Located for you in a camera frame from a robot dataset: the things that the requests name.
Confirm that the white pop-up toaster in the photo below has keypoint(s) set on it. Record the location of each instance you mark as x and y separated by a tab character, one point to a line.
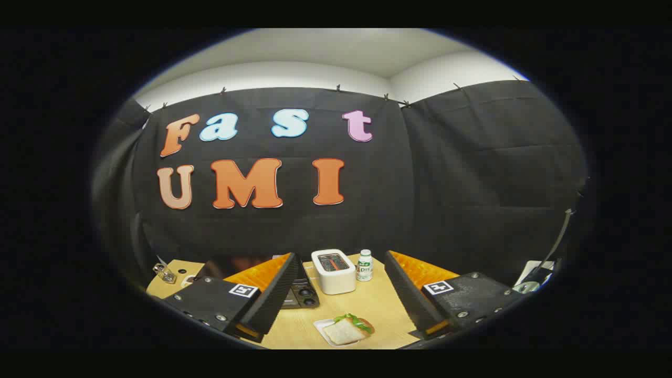
334	275

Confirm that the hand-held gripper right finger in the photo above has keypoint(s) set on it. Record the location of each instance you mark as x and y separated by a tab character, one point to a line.
407	294

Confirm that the white flat object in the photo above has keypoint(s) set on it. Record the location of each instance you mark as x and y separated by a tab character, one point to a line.
535	270

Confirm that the small white green-label bottle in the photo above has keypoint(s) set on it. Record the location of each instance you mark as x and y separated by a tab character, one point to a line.
364	269

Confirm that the white rectangular plate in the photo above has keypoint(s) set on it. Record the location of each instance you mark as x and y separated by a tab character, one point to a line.
318	325

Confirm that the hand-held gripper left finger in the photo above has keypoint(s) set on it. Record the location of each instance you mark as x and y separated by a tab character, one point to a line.
275	294

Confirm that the white divided snack dish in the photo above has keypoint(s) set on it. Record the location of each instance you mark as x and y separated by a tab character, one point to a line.
188	281

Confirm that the black toaster oven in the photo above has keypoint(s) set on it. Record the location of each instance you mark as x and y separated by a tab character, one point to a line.
305	297

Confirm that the lettuce sandwich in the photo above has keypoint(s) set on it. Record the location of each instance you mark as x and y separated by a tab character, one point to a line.
344	331

